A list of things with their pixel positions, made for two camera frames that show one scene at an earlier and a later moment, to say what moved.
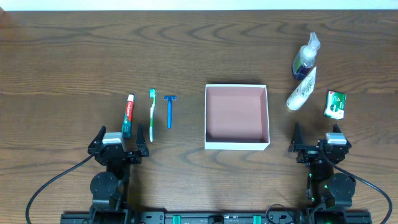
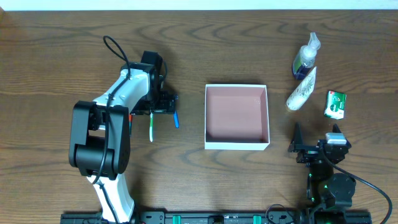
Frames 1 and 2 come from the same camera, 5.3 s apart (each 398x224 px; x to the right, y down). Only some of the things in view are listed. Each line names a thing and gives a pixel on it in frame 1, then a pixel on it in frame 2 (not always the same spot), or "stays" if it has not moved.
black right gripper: x=319 y=152 stays
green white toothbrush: x=152 y=93 stays
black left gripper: x=116 y=155 -> x=165 y=106
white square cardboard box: x=236 y=117 stays
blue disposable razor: x=169 y=114 -> x=176 y=119
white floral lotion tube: x=302 y=93 stays
